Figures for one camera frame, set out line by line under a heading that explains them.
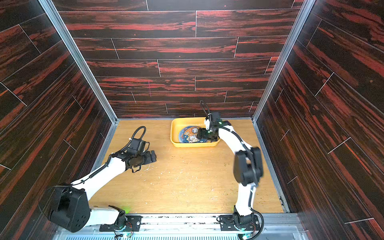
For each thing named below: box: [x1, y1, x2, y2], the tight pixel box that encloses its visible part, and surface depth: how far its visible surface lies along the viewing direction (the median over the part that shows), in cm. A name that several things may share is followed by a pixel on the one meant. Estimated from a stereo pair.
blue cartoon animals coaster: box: [178, 126, 207, 143], surface depth 109 cm
